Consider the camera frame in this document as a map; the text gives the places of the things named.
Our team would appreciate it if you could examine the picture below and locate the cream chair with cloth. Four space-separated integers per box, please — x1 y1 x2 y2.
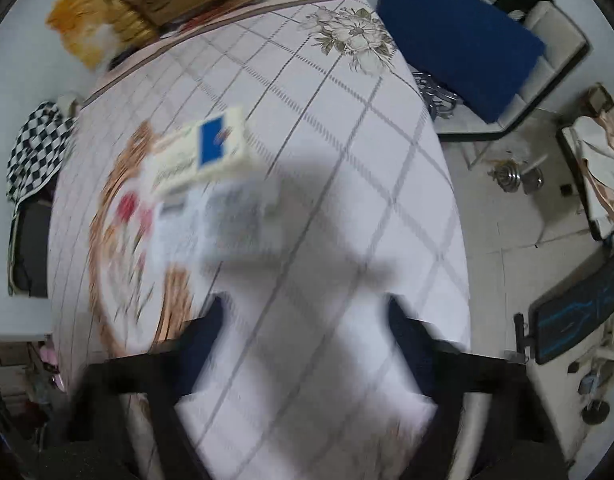
557 85 614 247

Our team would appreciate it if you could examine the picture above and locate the yellow snack bag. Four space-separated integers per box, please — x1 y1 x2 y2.
47 0 118 68

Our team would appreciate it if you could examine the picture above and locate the white and blue medicine box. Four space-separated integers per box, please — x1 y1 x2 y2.
147 106 260 196

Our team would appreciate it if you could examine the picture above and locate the black and white checkered cloth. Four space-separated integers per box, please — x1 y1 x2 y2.
7 101 78 202

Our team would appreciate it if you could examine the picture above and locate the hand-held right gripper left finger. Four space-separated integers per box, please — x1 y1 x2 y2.
69 295 225 480

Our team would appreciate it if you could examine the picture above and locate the black weight bench blue trim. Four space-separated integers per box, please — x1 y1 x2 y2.
514 247 614 366

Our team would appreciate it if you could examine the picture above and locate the blue cushion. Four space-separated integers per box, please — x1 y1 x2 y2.
376 0 546 123

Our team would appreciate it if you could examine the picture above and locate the cream chair with black frame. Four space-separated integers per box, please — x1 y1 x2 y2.
417 0 591 142

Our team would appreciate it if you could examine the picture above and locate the chrome dumbbell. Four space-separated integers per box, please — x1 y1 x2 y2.
489 157 545 195

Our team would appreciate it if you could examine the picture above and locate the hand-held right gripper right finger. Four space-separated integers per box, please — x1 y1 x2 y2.
387 295 570 480

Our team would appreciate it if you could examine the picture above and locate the white printed box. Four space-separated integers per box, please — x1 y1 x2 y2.
154 180 284 262

